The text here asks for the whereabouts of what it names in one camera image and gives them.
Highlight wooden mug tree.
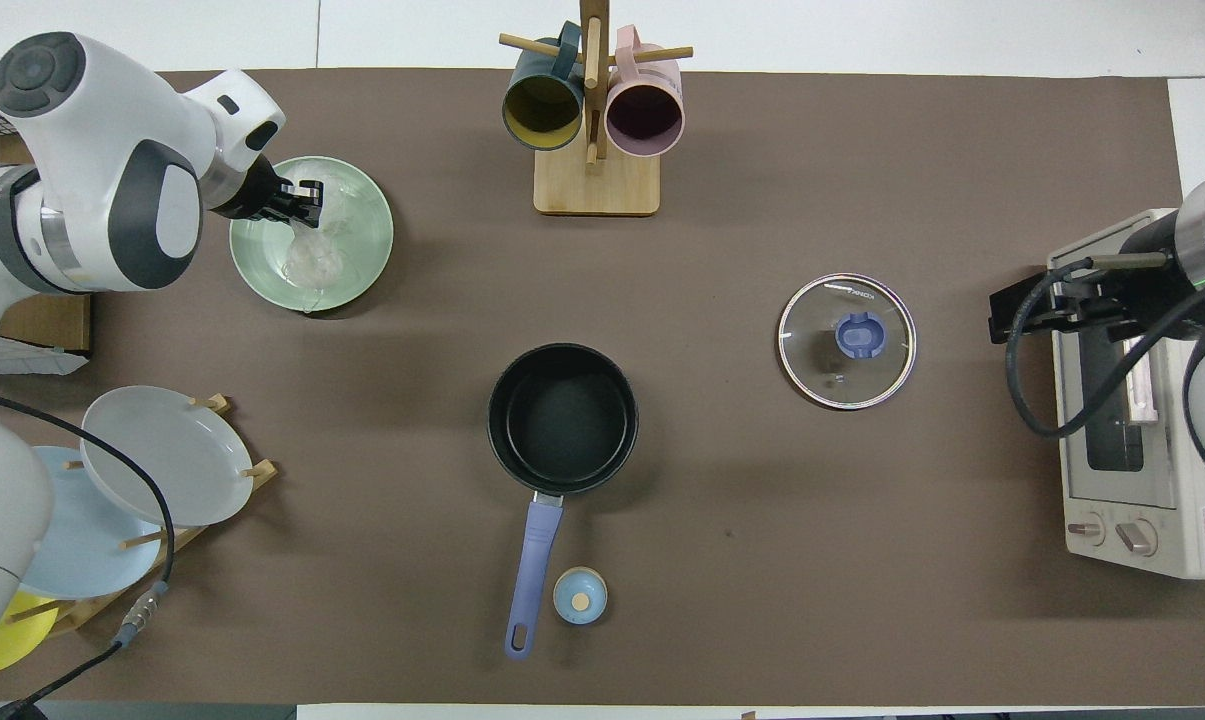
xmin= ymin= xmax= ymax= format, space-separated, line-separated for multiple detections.
xmin=499 ymin=0 xmax=694 ymax=217

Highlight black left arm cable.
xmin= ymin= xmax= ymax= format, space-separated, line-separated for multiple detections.
xmin=0 ymin=385 xmax=179 ymax=720

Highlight small blue jar wooden knob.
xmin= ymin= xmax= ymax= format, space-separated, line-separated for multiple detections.
xmin=552 ymin=566 xmax=609 ymax=627

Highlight light blue round plate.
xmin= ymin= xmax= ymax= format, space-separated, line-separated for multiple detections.
xmin=20 ymin=445 xmax=163 ymax=600

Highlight black pot with blue handle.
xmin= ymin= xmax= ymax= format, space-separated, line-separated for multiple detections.
xmin=487 ymin=343 xmax=641 ymax=661

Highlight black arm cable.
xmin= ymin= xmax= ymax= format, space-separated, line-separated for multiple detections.
xmin=1004 ymin=256 xmax=1205 ymax=441
xmin=0 ymin=385 xmax=179 ymax=720

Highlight dark teal mug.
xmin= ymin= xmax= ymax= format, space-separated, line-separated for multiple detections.
xmin=502 ymin=21 xmax=587 ymax=152

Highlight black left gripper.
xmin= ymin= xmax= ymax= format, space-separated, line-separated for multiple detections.
xmin=212 ymin=160 xmax=325 ymax=228

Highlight wooden plate rack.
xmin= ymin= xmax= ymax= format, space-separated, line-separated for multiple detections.
xmin=4 ymin=393 xmax=280 ymax=637

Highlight white vermicelli bundle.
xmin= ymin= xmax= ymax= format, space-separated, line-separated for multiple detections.
xmin=282 ymin=180 xmax=351 ymax=293

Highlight green round plate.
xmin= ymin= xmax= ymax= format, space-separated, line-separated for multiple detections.
xmin=229 ymin=155 xmax=395 ymax=313

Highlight yellow round plate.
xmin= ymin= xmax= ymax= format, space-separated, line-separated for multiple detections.
xmin=0 ymin=590 xmax=61 ymax=679

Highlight beige toaster oven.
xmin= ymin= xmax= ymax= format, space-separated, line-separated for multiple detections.
xmin=1047 ymin=207 xmax=1205 ymax=581

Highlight glass lid with blue knob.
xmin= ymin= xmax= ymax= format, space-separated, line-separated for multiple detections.
xmin=777 ymin=272 xmax=918 ymax=412

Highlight grey round plate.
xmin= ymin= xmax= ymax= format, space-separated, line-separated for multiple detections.
xmin=80 ymin=385 xmax=255 ymax=528

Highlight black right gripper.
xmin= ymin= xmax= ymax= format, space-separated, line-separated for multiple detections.
xmin=988 ymin=268 xmax=1075 ymax=347

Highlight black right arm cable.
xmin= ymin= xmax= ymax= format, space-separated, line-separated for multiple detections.
xmin=1004 ymin=256 xmax=1205 ymax=441

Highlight brown table mat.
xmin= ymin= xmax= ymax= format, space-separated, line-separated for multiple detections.
xmin=0 ymin=68 xmax=1205 ymax=707

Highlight pink mug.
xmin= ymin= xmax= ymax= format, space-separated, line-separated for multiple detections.
xmin=604 ymin=25 xmax=686 ymax=158

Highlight wire basket with wooden board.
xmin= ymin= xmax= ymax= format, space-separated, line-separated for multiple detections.
xmin=0 ymin=48 xmax=96 ymax=377

